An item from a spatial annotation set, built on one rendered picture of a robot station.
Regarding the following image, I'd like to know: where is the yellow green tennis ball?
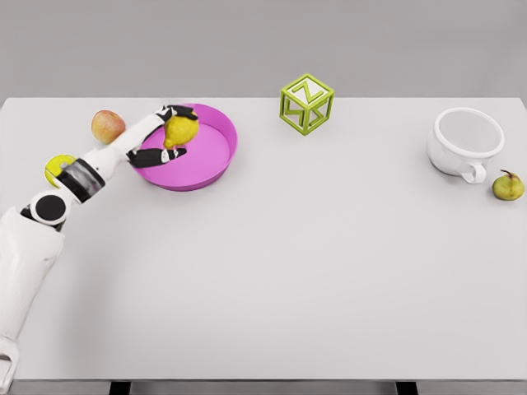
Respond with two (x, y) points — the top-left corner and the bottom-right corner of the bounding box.
(44, 154), (76, 190)

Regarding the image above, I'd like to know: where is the yellow lemon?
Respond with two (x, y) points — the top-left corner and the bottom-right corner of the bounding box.
(163, 114), (200, 150)

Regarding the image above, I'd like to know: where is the red yellow apple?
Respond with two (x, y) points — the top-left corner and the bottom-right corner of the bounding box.
(91, 109), (126, 145)

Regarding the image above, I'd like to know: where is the green letter block cube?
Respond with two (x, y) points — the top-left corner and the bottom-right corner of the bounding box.
(279, 72), (335, 137)

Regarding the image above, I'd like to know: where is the white cup with handle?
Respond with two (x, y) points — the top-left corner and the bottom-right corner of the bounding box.
(426, 107), (506, 185)

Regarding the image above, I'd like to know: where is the pink plate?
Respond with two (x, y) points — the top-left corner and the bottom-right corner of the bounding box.
(128, 103), (239, 192)

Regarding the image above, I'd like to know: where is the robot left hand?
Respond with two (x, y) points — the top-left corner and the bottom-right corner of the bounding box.
(116, 105), (200, 169)

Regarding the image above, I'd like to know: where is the green pear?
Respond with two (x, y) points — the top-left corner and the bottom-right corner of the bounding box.
(492, 170), (525, 202)

